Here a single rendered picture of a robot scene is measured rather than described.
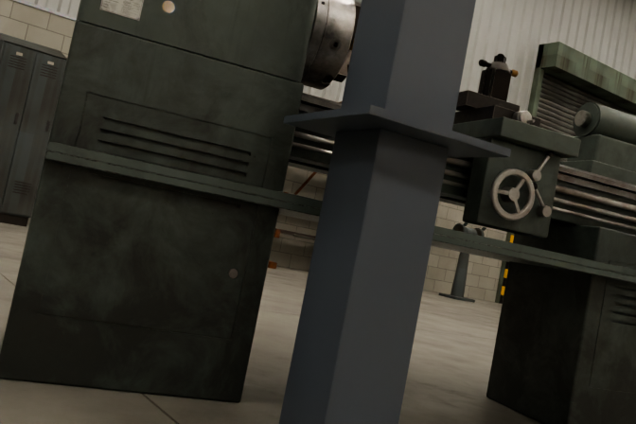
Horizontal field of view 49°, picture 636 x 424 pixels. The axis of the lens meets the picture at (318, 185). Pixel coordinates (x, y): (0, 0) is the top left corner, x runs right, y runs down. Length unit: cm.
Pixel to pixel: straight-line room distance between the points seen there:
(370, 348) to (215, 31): 88
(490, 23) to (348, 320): 1121
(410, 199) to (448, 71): 32
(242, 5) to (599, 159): 143
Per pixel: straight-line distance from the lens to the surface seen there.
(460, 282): 1082
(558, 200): 248
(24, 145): 805
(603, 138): 273
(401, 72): 163
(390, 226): 160
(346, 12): 214
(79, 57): 181
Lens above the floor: 46
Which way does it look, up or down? 4 degrees up
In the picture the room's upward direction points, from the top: 11 degrees clockwise
